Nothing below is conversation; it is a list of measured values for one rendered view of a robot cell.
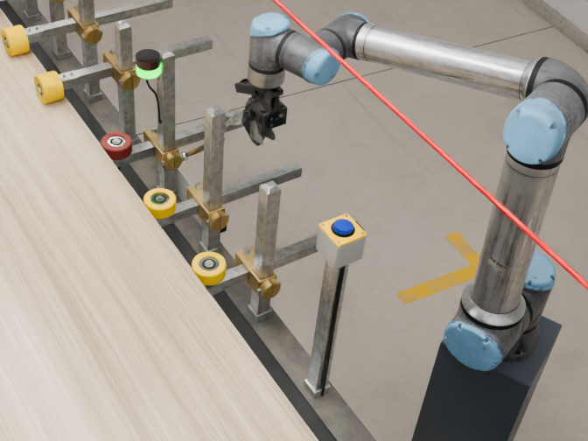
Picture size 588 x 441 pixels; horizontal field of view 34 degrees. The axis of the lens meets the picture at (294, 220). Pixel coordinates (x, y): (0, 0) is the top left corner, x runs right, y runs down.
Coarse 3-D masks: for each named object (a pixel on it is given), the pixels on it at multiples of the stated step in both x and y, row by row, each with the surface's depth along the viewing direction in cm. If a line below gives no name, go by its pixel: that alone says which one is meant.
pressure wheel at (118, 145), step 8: (104, 136) 250; (112, 136) 251; (120, 136) 251; (128, 136) 251; (104, 144) 248; (112, 144) 248; (120, 144) 249; (128, 144) 248; (112, 152) 247; (120, 152) 247; (128, 152) 249
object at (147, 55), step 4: (140, 52) 232; (144, 52) 233; (148, 52) 233; (152, 52) 233; (156, 52) 233; (136, 56) 231; (140, 56) 231; (144, 56) 231; (148, 56) 232; (152, 56) 232; (156, 56) 232; (144, 60) 230; (148, 60) 230; (152, 60) 230; (160, 76) 237; (160, 80) 238; (148, 84) 237; (152, 88) 239; (156, 96) 241; (160, 120) 247
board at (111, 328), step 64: (0, 64) 270; (0, 128) 250; (64, 128) 252; (0, 192) 232; (64, 192) 234; (128, 192) 236; (0, 256) 217; (64, 256) 219; (128, 256) 220; (0, 320) 204; (64, 320) 205; (128, 320) 207; (192, 320) 208; (0, 384) 192; (64, 384) 193; (128, 384) 195; (192, 384) 196; (256, 384) 197
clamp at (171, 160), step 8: (144, 136) 260; (152, 136) 257; (152, 144) 256; (160, 152) 253; (168, 152) 253; (176, 152) 254; (160, 160) 255; (168, 160) 252; (176, 160) 254; (168, 168) 254; (176, 168) 256
